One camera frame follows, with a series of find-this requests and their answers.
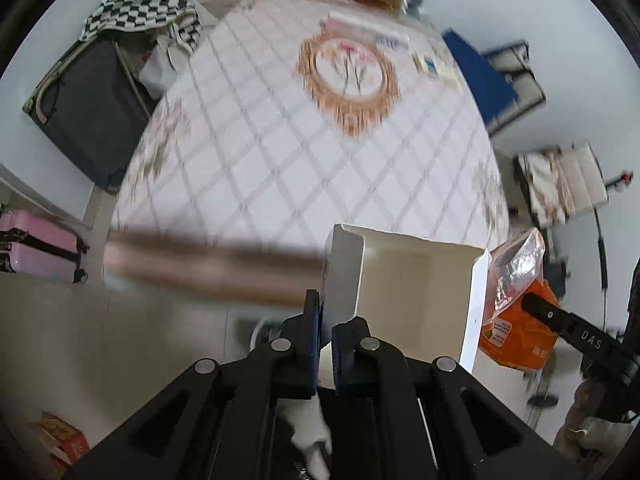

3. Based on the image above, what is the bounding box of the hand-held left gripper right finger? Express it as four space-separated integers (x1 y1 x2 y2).
332 317 581 480

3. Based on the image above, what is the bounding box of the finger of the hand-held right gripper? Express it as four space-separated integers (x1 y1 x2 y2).
520 292 627 370

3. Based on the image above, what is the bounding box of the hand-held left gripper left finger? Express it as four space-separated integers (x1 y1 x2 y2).
65 290 322 480

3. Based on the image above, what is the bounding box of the white round trash bin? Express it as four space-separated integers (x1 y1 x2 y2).
249 317 292 357

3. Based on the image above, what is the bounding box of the orange plastic packet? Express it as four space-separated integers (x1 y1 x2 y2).
477 227 561 373

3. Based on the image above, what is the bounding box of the white box with coloured stripes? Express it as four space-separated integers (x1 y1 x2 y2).
320 223 493 373

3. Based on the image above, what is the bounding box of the chair with patterned cloth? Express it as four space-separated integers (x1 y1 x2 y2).
515 142 611 231

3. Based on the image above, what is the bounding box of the table with patterned tablecloth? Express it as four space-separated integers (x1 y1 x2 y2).
102 0 513 311

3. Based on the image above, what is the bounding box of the blue cushion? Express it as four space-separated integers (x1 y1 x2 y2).
442 27 518 137

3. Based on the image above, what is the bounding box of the red and yellow carton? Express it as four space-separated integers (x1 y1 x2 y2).
32 410 92 468

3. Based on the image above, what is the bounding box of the pink suitcase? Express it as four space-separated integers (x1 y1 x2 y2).
0 210 91 287

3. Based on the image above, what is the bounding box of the white and yellow box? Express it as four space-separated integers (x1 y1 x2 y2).
412 50 458 83

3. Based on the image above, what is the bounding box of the white plastic bag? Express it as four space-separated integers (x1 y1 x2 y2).
139 40 193 101

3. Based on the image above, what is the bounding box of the long white box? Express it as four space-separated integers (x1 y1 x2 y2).
322 12 411 52

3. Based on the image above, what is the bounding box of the black open suitcase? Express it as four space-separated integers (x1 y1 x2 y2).
22 35 162 196

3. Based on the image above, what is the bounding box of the black and white checkered cloth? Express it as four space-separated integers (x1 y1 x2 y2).
80 0 206 57

